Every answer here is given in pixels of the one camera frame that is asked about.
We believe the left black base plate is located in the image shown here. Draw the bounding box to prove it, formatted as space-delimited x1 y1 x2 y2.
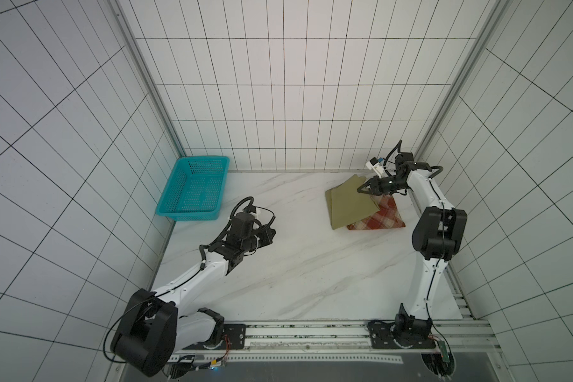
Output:
191 324 247 350

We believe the teal plastic basket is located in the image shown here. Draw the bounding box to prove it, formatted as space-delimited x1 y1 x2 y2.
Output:
155 156 230 221

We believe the right electronics wiring board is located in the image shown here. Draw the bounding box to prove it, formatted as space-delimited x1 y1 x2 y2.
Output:
421 335 456 381

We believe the electronics wiring board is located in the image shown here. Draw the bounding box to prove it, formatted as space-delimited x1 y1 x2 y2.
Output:
421 335 456 381
161 335 231 381

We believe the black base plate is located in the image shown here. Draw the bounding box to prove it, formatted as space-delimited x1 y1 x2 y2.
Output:
191 324 247 350
367 320 436 350

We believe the red plaid skirt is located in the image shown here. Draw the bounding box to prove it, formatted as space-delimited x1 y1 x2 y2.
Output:
346 196 406 231

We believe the aluminium mounting rail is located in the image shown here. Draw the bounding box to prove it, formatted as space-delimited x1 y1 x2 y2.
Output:
170 320 501 362

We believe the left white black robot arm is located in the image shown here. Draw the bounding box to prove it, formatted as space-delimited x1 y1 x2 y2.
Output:
103 206 276 377

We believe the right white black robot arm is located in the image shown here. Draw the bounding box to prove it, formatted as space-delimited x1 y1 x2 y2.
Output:
357 152 467 349

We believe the left electronics wiring board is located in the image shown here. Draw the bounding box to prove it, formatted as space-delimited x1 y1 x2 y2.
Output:
161 335 231 381

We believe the olive green skirt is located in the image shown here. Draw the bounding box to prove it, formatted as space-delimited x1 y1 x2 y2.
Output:
325 174 380 230

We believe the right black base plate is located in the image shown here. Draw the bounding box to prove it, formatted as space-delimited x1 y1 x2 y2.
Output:
367 320 436 350

